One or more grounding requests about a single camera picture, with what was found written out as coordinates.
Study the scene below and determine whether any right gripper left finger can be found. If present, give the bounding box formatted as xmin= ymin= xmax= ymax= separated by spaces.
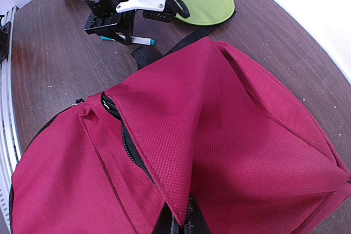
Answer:
xmin=154 ymin=203 xmax=176 ymax=234

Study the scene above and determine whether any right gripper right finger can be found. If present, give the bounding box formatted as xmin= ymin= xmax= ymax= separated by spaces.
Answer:
xmin=183 ymin=194 xmax=210 ymax=234

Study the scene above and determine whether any red backpack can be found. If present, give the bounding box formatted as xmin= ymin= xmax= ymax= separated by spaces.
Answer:
xmin=9 ymin=37 xmax=350 ymax=233

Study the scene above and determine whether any white teal marker pen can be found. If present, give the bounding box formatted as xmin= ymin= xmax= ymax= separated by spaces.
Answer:
xmin=100 ymin=35 xmax=156 ymax=46

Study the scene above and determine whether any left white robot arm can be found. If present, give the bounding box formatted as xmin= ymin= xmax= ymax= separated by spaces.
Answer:
xmin=83 ymin=0 xmax=190 ymax=45

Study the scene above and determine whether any front aluminium rail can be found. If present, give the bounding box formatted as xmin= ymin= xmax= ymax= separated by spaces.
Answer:
xmin=1 ymin=6 xmax=22 ymax=233

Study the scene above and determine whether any green plate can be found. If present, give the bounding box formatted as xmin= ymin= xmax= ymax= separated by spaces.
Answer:
xmin=176 ymin=0 xmax=235 ymax=26

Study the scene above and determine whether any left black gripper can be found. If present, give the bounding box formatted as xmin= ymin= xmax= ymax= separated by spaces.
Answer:
xmin=84 ymin=10 xmax=136 ymax=45

